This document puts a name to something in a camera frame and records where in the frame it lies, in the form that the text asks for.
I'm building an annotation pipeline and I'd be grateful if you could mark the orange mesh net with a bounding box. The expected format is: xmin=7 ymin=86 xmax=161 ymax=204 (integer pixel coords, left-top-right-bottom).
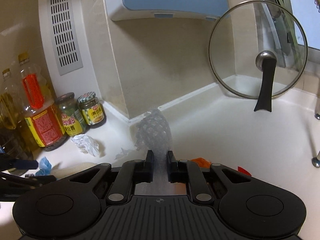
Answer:
xmin=191 ymin=158 xmax=212 ymax=168

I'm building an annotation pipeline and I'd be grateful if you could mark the blue face mask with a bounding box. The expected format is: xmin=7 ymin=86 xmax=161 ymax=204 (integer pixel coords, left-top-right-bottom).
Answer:
xmin=35 ymin=157 xmax=52 ymax=176

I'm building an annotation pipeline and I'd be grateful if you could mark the white foam fruit net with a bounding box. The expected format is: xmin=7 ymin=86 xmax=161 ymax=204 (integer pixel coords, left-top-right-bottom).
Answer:
xmin=135 ymin=108 xmax=186 ymax=196

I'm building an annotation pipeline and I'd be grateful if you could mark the white tissue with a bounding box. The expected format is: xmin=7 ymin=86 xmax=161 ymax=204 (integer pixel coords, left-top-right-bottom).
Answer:
xmin=71 ymin=134 xmax=100 ymax=157

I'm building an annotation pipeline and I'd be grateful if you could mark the red plastic cup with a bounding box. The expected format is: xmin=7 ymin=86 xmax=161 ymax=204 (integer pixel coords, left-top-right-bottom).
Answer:
xmin=238 ymin=166 xmax=252 ymax=177

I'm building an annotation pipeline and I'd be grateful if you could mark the white paper roll green end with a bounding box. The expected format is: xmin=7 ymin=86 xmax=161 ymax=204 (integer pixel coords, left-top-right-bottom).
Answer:
xmin=50 ymin=162 xmax=96 ymax=180

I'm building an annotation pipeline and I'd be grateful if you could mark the large dark oil bottle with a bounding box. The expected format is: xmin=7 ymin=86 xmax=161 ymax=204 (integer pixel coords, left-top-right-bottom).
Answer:
xmin=1 ymin=68 xmax=34 ymax=160

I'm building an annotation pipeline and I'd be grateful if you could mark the checkered lid sauce jar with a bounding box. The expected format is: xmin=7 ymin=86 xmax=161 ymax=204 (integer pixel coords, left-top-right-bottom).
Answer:
xmin=77 ymin=92 xmax=106 ymax=128

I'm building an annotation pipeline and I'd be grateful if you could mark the soybean paste jar black lid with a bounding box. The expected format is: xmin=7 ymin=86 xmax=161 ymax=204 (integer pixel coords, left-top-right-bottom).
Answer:
xmin=55 ymin=92 xmax=87 ymax=137

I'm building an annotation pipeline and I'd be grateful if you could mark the steel dish rack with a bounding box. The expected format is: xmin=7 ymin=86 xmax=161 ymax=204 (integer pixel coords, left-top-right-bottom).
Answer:
xmin=310 ymin=78 xmax=319 ymax=168

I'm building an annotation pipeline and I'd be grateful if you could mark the glass pot lid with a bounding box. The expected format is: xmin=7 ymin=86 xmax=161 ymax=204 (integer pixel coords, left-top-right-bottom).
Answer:
xmin=208 ymin=0 xmax=308 ymax=112

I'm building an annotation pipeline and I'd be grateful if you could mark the oil bottle red handle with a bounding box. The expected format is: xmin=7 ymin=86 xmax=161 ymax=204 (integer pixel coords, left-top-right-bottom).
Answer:
xmin=18 ymin=52 xmax=67 ymax=151

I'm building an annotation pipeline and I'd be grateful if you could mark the grey wall vent grille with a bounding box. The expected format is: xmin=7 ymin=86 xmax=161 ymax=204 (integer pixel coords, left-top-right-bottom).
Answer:
xmin=47 ymin=0 xmax=83 ymax=76

